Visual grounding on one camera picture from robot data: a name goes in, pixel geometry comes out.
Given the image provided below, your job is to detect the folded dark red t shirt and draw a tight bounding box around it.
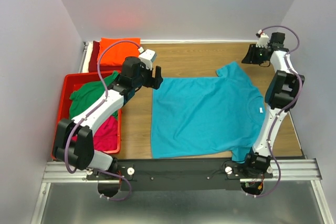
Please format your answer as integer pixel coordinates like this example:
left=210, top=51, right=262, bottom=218
left=88, top=41, right=122, bottom=72

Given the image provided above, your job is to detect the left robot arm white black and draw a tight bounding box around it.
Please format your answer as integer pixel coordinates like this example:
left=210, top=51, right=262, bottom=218
left=52, top=49, right=163, bottom=179

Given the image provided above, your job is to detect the aluminium frame rail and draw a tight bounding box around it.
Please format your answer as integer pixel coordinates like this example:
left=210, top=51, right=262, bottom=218
left=31, top=157, right=334, bottom=223

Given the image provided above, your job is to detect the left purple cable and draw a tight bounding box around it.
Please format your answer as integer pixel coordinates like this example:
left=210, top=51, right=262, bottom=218
left=64, top=39, right=141, bottom=201

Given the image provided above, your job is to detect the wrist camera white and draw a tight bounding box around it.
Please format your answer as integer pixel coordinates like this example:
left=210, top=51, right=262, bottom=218
left=256, top=29, right=269, bottom=48
left=138, top=47, right=157, bottom=70

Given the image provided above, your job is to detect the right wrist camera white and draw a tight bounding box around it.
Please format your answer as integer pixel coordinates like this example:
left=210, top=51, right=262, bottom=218
left=256, top=29, right=269, bottom=48

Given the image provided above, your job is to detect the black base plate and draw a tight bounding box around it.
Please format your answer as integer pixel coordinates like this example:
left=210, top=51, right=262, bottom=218
left=87, top=158, right=273, bottom=197

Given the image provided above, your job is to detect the folded white t shirt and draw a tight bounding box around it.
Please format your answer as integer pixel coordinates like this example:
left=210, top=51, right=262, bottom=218
left=81, top=41, right=93, bottom=73

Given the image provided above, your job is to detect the green t shirt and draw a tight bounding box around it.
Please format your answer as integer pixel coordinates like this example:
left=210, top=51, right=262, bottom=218
left=69, top=71, right=119, bottom=126

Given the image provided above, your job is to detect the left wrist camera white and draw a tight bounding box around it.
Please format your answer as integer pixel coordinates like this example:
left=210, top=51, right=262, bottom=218
left=138, top=47, right=157, bottom=70

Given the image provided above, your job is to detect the folded orange t shirt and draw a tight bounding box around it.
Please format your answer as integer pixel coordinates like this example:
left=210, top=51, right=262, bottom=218
left=98, top=38, right=141, bottom=66

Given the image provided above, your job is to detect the teal t shirt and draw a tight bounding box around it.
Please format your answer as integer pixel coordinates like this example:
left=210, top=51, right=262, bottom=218
left=151, top=62, right=265, bottom=162

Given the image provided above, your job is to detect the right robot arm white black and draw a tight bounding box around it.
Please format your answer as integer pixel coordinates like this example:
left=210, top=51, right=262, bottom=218
left=241, top=30, right=305, bottom=178

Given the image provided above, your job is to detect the magenta t shirt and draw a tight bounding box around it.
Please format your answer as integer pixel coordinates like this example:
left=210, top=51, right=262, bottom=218
left=70, top=115, right=119, bottom=153

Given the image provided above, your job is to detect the red plastic bin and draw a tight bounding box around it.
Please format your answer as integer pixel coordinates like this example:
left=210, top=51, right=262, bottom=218
left=51, top=72, right=122, bottom=161

